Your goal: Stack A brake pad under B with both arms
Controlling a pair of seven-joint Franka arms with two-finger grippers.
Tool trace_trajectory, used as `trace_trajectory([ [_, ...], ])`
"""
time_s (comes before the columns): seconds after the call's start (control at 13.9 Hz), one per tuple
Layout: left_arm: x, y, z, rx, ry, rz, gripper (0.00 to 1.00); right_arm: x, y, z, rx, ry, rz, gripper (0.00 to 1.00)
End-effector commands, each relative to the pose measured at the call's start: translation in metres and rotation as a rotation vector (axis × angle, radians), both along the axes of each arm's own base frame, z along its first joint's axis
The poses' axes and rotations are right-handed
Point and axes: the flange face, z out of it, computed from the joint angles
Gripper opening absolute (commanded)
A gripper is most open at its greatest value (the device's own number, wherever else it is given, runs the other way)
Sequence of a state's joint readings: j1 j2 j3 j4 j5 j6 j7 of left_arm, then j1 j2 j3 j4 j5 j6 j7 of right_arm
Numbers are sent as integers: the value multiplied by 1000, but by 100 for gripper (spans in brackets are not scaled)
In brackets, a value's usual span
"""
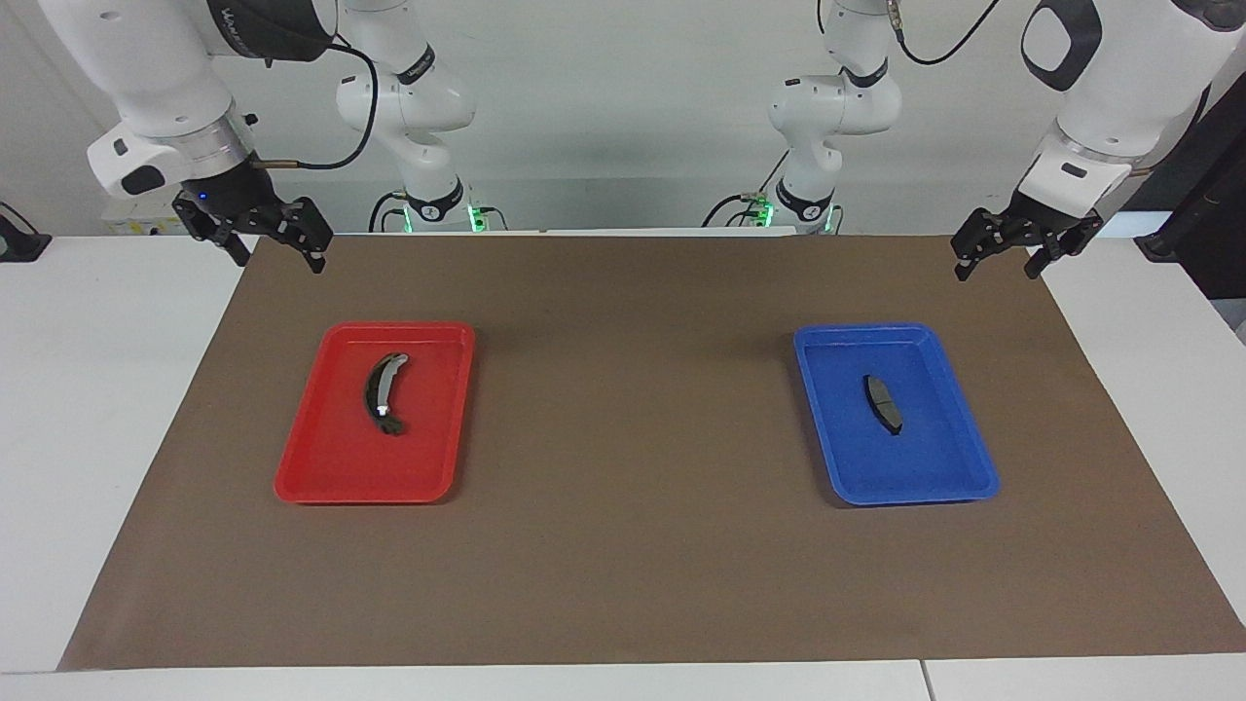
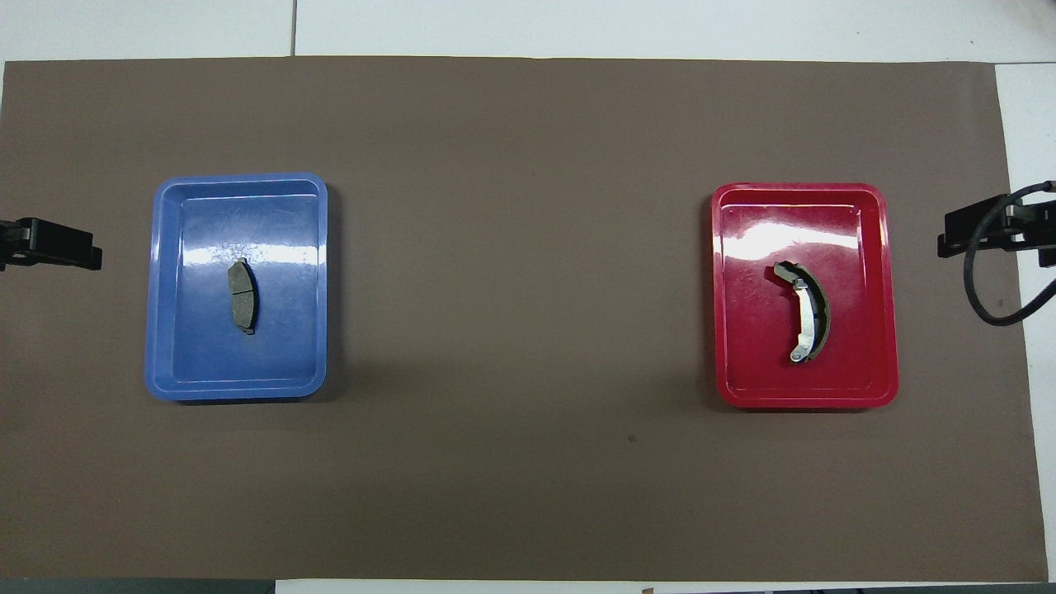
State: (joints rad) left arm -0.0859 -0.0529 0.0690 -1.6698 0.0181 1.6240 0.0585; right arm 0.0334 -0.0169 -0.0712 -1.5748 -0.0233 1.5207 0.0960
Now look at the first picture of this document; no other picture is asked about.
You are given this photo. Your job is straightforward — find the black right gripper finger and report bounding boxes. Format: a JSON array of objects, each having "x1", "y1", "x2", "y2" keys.
[
  {"x1": 209, "y1": 222, "x2": 252, "y2": 267},
  {"x1": 282, "y1": 198, "x2": 334, "y2": 274}
]

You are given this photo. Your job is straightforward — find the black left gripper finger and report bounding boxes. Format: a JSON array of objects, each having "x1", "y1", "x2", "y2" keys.
[
  {"x1": 1024, "y1": 234, "x2": 1072, "y2": 279},
  {"x1": 952, "y1": 209, "x2": 1013, "y2": 281}
]

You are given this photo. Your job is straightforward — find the curved brake shoe silver web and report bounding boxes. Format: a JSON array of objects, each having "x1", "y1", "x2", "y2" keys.
[{"x1": 363, "y1": 351, "x2": 411, "y2": 436}]

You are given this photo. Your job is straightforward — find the dark brake pad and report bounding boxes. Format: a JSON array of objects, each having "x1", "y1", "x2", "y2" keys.
[{"x1": 863, "y1": 374, "x2": 904, "y2": 436}]

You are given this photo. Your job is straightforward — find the white power strip box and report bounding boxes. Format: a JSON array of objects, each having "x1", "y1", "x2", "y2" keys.
[{"x1": 102, "y1": 200, "x2": 188, "y2": 236}]

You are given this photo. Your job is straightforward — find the black table clamp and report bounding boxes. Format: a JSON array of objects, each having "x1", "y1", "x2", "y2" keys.
[{"x1": 0, "y1": 202, "x2": 53, "y2": 263}]

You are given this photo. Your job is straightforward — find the red plastic tray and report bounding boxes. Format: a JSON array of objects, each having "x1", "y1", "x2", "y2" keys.
[{"x1": 274, "y1": 321, "x2": 477, "y2": 505}]

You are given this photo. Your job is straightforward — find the blue plastic tray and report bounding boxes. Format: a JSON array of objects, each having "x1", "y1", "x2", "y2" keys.
[{"x1": 792, "y1": 323, "x2": 1001, "y2": 507}]

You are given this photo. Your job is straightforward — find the brown table mat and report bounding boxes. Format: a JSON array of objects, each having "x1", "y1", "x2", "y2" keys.
[{"x1": 56, "y1": 234, "x2": 1246, "y2": 673}]

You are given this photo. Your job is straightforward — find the black right base cables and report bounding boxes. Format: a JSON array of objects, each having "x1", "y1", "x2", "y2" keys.
[{"x1": 367, "y1": 190, "x2": 507, "y2": 235}]

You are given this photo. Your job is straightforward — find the black base cables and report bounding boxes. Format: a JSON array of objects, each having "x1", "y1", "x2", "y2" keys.
[
  {"x1": 367, "y1": 190, "x2": 507, "y2": 235},
  {"x1": 701, "y1": 151, "x2": 791, "y2": 232}
]

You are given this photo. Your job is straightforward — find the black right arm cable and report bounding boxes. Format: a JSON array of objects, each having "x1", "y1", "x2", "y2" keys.
[{"x1": 248, "y1": 37, "x2": 381, "y2": 172}]

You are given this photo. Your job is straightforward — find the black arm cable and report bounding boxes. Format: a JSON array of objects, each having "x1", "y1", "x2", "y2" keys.
[
  {"x1": 816, "y1": 0, "x2": 1004, "y2": 68},
  {"x1": 248, "y1": 37, "x2": 381, "y2": 172}
]

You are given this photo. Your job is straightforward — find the black stand frame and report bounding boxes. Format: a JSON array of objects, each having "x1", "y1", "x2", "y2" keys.
[{"x1": 1134, "y1": 73, "x2": 1246, "y2": 301}]

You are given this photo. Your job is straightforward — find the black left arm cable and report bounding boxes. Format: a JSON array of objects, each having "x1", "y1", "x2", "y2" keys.
[{"x1": 816, "y1": 0, "x2": 1004, "y2": 68}]

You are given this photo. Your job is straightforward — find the black left base cables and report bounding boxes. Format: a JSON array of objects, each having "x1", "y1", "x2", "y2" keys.
[{"x1": 701, "y1": 151, "x2": 791, "y2": 232}]

